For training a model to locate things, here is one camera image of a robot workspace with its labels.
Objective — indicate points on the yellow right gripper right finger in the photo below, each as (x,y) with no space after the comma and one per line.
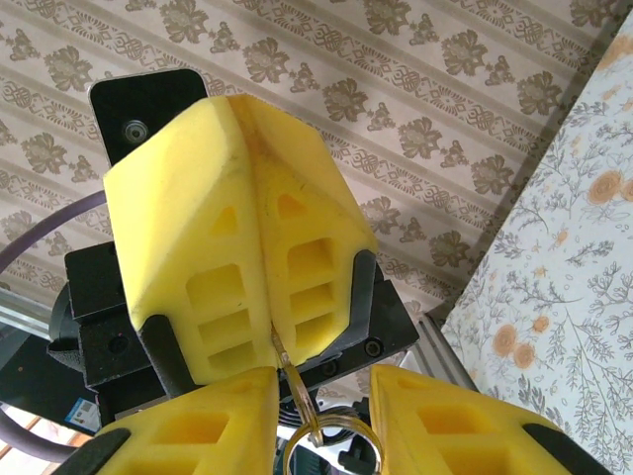
(445,435)

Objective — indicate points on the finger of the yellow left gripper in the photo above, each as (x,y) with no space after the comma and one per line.
(178,198)
(306,198)

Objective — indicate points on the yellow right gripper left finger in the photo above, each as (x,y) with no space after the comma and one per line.
(198,435)

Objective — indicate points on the silver key with rings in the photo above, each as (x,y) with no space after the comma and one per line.
(301,396)

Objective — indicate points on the floral patterned table cover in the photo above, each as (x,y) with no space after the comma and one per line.
(569,297)

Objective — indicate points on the aluminium table side rail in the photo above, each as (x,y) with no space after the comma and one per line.
(445,346)

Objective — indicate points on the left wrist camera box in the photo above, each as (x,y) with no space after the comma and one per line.
(148,114)

